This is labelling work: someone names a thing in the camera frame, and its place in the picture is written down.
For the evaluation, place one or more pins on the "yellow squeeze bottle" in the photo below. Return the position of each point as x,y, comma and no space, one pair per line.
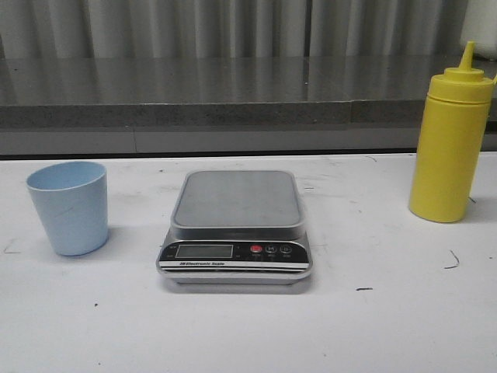
454,119

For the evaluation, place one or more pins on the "white container on counter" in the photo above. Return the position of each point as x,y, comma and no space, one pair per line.
479,25

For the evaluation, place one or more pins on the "stainless steel back counter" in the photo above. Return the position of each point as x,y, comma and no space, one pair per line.
109,107

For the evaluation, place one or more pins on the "light blue plastic cup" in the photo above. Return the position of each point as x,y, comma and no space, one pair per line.
71,201

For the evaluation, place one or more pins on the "silver electronic kitchen scale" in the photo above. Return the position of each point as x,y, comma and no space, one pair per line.
237,227

